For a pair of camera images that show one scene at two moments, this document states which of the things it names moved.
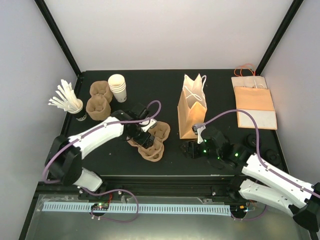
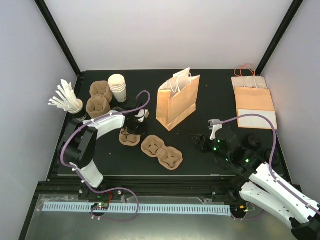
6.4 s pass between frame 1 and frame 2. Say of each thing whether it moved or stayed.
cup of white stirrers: stayed
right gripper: moved
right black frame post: stayed
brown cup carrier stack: stayed
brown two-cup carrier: moved
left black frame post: stayed
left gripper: moved
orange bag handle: stayed
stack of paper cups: stayed
